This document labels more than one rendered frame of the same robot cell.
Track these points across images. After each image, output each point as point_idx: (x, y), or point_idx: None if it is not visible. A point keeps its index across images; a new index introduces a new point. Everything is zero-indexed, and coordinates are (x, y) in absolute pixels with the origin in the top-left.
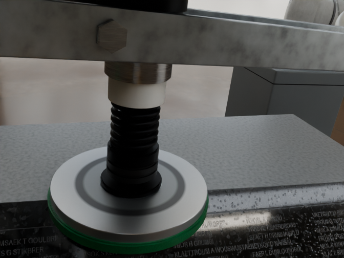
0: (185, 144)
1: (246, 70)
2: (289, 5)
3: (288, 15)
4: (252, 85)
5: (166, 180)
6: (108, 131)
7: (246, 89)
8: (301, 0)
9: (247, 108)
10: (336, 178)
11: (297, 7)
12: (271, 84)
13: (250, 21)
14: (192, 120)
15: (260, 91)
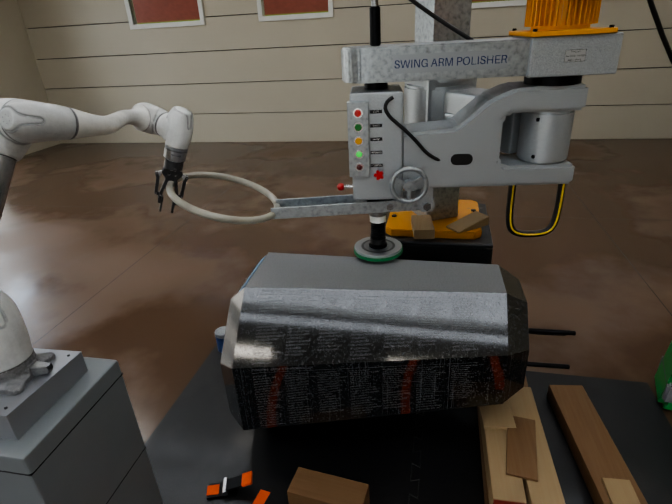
0: (338, 273)
1: (73, 431)
2: (10, 327)
3: (19, 336)
4: (96, 423)
5: (367, 244)
6: (371, 283)
7: (89, 444)
8: (15, 308)
9: (105, 451)
10: (293, 254)
11: (20, 319)
12: (121, 376)
13: (352, 194)
14: (318, 287)
15: (112, 406)
